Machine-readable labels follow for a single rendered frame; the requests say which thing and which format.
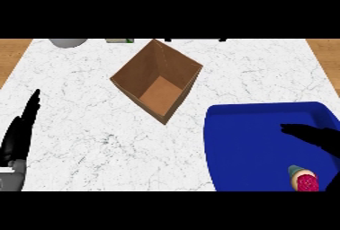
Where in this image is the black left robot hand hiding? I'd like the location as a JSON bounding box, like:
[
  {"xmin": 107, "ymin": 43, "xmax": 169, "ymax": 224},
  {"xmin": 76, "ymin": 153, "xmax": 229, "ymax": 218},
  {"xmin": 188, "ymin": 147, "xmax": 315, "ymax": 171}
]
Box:
[{"xmin": 0, "ymin": 88, "xmax": 43, "ymax": 169}]

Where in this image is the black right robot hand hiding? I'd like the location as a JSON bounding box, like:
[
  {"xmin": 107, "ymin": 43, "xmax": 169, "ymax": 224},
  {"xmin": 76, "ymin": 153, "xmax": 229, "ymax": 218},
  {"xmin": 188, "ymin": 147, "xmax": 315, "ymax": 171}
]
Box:
[{"xmin": 280, "ymin": 123, "xmax": 340, "ymax": 192}]

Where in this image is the blue tray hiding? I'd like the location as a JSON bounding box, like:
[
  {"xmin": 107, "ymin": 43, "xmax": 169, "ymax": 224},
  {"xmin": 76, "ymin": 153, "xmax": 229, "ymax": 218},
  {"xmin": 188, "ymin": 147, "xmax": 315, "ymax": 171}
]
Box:
[{"xmin": 203, "ymin": 101, "xmax": 340, "ymax": 192}]

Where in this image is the brown cardboard box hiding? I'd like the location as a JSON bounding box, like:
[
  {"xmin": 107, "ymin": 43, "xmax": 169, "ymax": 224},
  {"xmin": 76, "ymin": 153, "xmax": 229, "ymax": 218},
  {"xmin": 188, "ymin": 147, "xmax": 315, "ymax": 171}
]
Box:
[{"xmin": 110, "ymin": 39, "xmax": 204, "ymax": 126}]

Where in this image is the grey round bowl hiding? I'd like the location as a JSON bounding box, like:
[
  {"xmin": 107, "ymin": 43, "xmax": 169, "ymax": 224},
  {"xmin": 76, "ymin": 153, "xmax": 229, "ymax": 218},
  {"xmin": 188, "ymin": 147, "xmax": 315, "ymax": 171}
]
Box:
[{"xmin": 48, "ymin": 39, "xmax": 89, "ymax": 49}]

